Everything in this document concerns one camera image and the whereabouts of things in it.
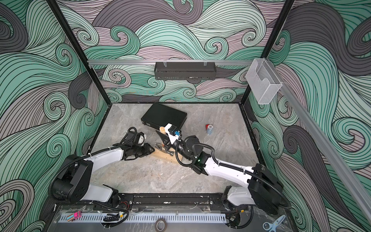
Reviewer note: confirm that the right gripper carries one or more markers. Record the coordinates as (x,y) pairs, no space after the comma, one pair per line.
(167,141)

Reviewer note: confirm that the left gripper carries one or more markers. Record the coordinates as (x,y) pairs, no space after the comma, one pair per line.
(146,149)

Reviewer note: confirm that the wooden block with nails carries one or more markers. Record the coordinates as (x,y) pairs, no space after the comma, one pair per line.
(161,153)

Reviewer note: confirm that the wooden handle claw hammer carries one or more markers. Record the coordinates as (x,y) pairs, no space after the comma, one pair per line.
(165,140)

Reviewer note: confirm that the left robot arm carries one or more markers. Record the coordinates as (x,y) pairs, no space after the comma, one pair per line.
(72,182)

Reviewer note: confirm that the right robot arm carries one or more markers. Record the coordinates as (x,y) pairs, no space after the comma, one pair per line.
(255,185)

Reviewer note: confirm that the black hard case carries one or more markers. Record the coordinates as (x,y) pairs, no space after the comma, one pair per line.
(159,115)

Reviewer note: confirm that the tape roll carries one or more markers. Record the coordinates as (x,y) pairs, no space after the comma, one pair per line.
(160,225)

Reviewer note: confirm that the pink small clip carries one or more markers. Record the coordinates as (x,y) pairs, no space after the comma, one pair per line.
(77,215)

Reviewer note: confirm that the blue scissors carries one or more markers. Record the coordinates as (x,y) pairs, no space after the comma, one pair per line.
(271,227)

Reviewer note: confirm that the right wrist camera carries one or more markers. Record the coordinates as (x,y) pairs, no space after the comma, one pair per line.
(173,133)

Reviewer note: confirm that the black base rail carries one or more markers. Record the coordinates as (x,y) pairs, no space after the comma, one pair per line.
(139,202)

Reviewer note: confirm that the white slotted cable duct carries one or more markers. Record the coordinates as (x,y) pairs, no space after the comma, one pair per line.
(153,217)

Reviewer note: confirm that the black wall shelf tray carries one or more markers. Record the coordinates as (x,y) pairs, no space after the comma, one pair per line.
(185,70)

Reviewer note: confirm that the clear plastic wall bin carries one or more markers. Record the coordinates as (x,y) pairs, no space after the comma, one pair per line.
(263,79)

